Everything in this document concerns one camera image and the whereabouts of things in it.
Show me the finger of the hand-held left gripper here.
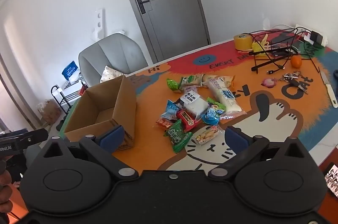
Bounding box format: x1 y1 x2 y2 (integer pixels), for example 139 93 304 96
17 129 49 148
0 129 29 139

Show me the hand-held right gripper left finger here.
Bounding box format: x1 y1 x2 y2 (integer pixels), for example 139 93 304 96
35 126 139 182

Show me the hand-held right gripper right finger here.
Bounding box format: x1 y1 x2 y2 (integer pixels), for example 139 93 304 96
208 126 313 182

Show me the blue snack packet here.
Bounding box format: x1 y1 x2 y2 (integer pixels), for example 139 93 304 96
201 106 221 125
161 100 183 120

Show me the light green snack packet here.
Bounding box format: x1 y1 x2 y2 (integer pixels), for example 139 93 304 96
207 97 227 112

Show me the cardboard box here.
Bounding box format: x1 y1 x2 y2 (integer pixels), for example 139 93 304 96
63 75 138 152

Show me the red snack packet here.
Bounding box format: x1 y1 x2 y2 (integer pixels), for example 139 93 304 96
176 110 202 132

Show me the white cake packet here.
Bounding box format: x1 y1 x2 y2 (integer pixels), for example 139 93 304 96
180 92 209 119

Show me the orange peanut packet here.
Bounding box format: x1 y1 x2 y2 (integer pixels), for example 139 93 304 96
156 118 176 130

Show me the dark green snack packet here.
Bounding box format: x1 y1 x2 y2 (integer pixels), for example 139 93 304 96
164 120 193 153

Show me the beige snack packet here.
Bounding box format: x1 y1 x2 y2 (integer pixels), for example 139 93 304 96
202 74 236 87

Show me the pink snack packet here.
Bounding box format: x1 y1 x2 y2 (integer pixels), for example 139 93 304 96
182 85 201 94

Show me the green white biscuit packet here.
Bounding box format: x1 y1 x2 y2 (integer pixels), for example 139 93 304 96
180 75 204 87

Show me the green candy packet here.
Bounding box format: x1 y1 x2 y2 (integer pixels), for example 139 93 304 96
166 78 180 92

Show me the person's left hand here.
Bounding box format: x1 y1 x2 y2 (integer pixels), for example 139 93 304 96
0 182 12 214

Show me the wooden door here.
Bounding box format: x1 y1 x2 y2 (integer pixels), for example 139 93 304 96
0 76 28 133

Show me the printed brown carton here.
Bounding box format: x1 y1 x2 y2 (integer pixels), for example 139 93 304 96
38 99 62 124

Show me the printed cat table mat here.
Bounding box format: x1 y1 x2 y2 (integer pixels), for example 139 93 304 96
62 29 338 172

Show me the black shoe rack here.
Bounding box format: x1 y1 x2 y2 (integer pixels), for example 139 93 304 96
51 79 87 116

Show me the dotted white pillow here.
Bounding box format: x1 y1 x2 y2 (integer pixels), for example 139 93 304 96
100 66 124 84

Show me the pink round charm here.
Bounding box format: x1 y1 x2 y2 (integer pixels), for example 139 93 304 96
261 77 277 88

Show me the blue plastic bag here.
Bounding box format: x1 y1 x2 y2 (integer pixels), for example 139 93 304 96
61 61 80 80

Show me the black metal stand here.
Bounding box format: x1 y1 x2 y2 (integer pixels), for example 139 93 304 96
249 48 293 72

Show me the key bunch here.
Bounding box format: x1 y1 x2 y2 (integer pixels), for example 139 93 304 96
280 70 309 94

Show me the grey chair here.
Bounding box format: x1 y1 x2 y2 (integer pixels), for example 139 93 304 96
78 32 149 88

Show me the yellow plastic clip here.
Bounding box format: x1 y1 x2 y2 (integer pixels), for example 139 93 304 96
251 34 271 58

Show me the yellow tape roll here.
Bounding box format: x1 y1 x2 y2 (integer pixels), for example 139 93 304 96
234 34 254 51

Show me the orange fruit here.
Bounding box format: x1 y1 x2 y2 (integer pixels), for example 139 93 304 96
290 55 302 68

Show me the smartphone with lit screen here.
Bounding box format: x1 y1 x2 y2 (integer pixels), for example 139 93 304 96
323 161 338 198

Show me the white foam board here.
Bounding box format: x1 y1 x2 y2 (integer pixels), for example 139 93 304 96
90 8 105 41

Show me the white power strip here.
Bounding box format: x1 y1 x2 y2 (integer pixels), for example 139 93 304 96
294 24 329 46

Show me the black charger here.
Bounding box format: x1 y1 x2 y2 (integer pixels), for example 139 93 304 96
310 31 324 45

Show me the grey door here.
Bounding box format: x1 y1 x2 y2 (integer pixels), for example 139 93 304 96
112 0 212 64

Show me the black cable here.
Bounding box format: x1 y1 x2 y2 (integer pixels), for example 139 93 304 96
248 29 321 75

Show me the white handled knife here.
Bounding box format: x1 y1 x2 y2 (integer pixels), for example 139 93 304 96
320 71 338 108

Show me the black door handle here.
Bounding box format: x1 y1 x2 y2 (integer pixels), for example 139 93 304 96
136 0 150 14

